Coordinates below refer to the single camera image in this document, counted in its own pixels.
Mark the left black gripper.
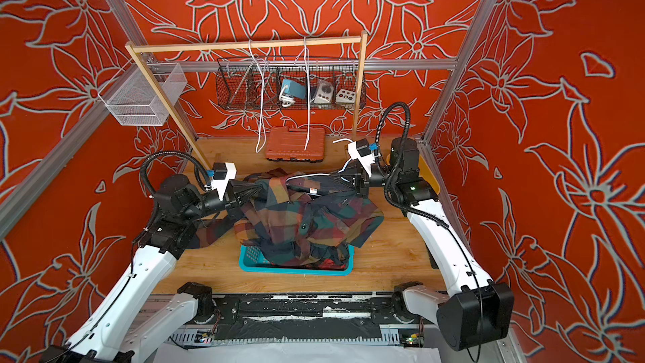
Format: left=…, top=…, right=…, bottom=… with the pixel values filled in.
left=182, top=181, right=262, bottom=225

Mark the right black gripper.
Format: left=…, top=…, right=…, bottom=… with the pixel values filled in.
left=331, top=165, right=402, bottom=204

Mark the dark plaid shirt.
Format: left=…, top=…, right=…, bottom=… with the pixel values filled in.
left=188, top=168, right=384, bottom=270

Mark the white wire hanger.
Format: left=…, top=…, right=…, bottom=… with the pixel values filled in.
left=248, top=40, right=267, bottom=154

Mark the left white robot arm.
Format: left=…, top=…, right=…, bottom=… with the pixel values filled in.
left=40, top=151, right=261, bottom=362

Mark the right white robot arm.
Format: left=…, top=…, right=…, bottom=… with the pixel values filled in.
left=334, top=102, right=515, bottom=362

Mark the red tool case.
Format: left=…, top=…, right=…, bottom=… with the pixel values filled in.
left=265, top=127, right=325, bottom=162

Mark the teal plastic basket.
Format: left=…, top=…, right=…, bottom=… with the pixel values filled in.
left=239, top=246, right=354, bottom=277

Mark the yellow plastic tray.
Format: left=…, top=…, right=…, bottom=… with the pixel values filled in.
left=419, top=156, right=441, bottom=195

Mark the white button box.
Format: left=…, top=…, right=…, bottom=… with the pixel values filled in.
left=334, top=88, right=359, bottom=108

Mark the wooden clothes rack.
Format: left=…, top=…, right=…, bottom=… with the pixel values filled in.
left=125, top=30, right=369, bottom=166

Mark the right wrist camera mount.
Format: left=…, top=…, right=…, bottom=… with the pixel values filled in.
left=347, top=139, right=378, bottom=177

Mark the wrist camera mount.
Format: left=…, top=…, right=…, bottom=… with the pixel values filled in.
left=347, top=139, right=378, bottom=177
left=207, top=162, right=237, bottom=200

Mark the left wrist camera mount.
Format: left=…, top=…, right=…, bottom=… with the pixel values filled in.
left=207, top=162, right=237, bottom=200

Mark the white switch box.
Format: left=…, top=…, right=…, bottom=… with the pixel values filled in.
left=312, top=80, right=334, bottom=105

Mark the teal box with cable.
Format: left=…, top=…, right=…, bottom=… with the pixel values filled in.
left=279, top=79, right=307, bottom=107

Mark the black wire basket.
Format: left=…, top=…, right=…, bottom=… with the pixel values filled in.
left=214, top=55, right=367, bottom=111

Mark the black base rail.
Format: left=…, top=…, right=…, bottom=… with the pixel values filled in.
left=206, top=292, right=427, bottom=346

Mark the white wire basket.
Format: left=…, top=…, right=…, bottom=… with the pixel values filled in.
left=102, top=64, right=187, bottom=127

